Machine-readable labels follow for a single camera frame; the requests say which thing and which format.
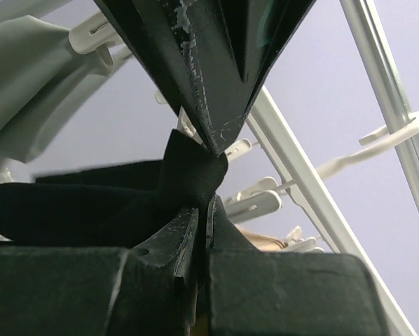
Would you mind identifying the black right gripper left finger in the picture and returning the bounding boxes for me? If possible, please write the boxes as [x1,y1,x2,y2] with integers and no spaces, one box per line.
[0,209,198,335]

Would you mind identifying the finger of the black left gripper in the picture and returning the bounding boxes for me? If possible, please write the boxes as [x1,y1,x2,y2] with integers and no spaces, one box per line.
[96,1,223,155]
[176,1,314,154]

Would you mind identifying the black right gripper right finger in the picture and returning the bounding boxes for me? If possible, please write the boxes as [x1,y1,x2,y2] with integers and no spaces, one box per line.
[207,198,390,335]

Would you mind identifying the white clip hanger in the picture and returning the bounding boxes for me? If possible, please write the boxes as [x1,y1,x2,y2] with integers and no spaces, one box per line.
[67,12,419,253]

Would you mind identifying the black underwear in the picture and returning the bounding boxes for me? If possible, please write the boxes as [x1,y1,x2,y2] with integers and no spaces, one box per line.
[0,130,228,248]

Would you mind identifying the hanging beige underwear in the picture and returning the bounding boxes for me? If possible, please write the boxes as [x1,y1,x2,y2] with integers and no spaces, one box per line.
[235,225,289,251]

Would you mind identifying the hanging grey underwear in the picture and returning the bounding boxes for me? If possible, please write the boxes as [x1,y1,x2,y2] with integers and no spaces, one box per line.
[0,16,113,163]

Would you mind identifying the white metal drying rack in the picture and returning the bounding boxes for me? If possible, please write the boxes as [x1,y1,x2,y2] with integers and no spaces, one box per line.
[341,1,419,213]

